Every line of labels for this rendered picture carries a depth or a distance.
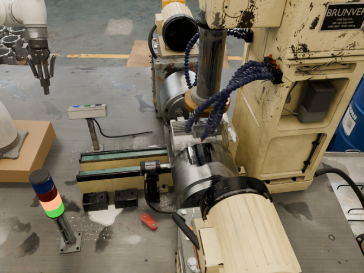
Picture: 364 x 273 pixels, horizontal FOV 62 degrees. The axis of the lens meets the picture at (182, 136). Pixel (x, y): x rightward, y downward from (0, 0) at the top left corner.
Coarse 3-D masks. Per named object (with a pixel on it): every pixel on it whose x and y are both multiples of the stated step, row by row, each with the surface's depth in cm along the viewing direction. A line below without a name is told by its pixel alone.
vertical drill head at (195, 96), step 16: (208, 32) 96; (224, 32) 97; (208, 48) 99; (224, 48) 102; (208, 64) 103; (208, 80) 107; (192, 96) 115; (208, 96) 112; (192, 112) 114; (208, 112) 112; (224, 112) 115
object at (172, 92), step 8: (176, 72) 149; (184, 72) 146; (192, 72) 147; (168, 80) 146; (176, 80) 142; (184, 80) 141; (192, 80) 141; (160, 88) 151; (168, 88) 142; (176, 88) 138; (184, 88) 136; (160, 96) 149; (168, 96) 138; (176, 96) 136; (184, 96) 135; (168, 104) 138; (176, 104) 138; (168, 112) 141; (176, 112) 138; (184, 112) 142; (168, 120) 145; (176, 120) 145
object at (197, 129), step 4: (200, 120) 124; (204, 120) 126; (196, 124) 121; (200, 124) 125; (204, 124) 125; (220, 124) 122; (192, 128) 123; (196, 128) 122; (200, 128) 122; (204, 128) 122; (216, 128) 123; (220, 128) 123; (192, 132) 124; (196, 132) 123; (200, 132) 123; (216, 132) 124; (220, 132) 125; (196, 136) 125; (212, 136) 126
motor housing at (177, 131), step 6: (186, 120) 129; (174, 126) 126; (180, 126) 126; (174, 132) 124; (180, 132) 124; (174, 138) 124; (180, 138) 124; (186, 138) 125; (192, 138) 125; (210, 138) 126; (180, 144) 124; (192, 144) 124; (174, 150) 125; (180, 150) 123; (174, 156) 127
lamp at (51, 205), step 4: (52, 200) 96; (56, 200) 98; (60, 200) 101; (44, 204) 97; (48, 204) 97; (52, 204) 97; (56, 204) 99; (44, 208) 99; (48, 208) 98; (52, 208) 98
